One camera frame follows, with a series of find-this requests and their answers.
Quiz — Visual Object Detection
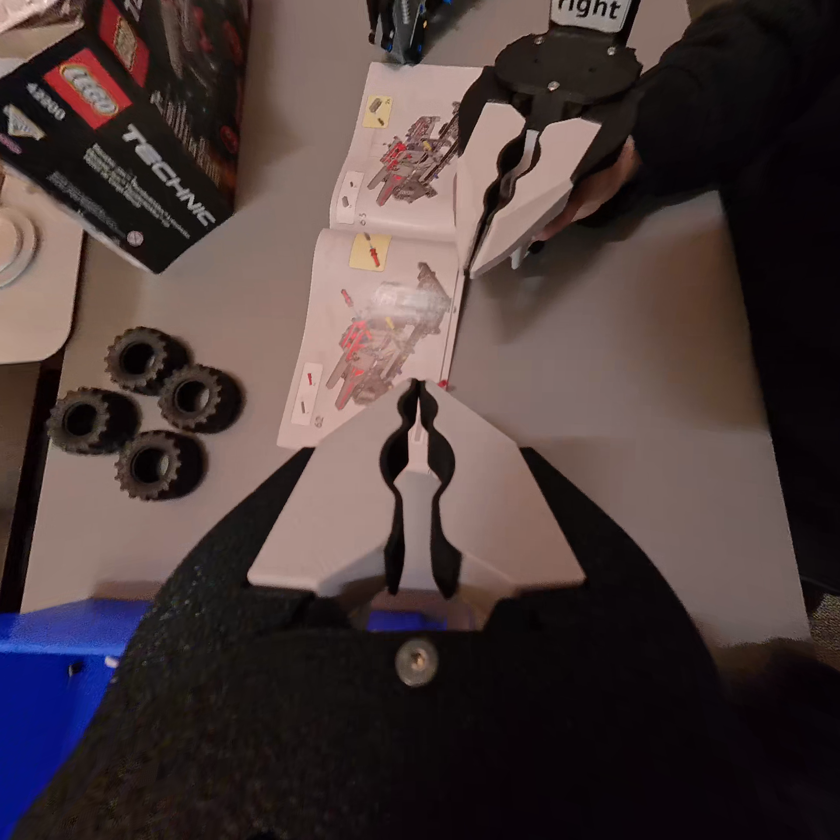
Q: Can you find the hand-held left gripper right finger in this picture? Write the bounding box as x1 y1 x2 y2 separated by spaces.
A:
417 379 587 601

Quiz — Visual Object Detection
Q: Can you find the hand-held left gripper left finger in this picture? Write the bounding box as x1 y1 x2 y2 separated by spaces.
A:
247 378 421 598

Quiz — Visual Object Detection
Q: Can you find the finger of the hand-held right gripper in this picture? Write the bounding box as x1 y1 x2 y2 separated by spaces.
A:
455 102 527 271
471 123 602 278

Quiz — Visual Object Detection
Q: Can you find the building instruction booklet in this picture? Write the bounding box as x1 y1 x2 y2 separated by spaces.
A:
277 62 490 450

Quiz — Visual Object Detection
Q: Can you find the person's right forearm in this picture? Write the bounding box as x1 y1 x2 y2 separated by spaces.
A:
617 0 840 227

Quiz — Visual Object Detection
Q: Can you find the grey desk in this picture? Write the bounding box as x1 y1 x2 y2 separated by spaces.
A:
20 0 811 647

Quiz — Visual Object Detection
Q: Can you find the person's right hand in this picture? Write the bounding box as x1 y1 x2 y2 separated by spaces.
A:
537 140 642 242

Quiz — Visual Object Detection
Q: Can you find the black blue toy vehicle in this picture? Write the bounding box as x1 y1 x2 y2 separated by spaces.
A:
366 0 483 64

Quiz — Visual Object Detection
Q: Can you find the black toy tire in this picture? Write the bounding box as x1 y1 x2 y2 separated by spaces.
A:
46 387 142 455
157 364 245 434
105 326 194 395
115 430 210 501

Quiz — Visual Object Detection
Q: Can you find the person's dark clothing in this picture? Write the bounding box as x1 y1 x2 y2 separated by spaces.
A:
718 131 840 592

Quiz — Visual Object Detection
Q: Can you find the blue plastic bin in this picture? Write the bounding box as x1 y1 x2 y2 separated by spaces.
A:
0 596 450 840

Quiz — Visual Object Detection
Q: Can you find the black toy set box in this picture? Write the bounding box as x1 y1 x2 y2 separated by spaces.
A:
0 0 253 275

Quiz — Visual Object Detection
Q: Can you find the white round object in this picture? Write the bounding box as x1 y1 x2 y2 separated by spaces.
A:
0 197 42 290

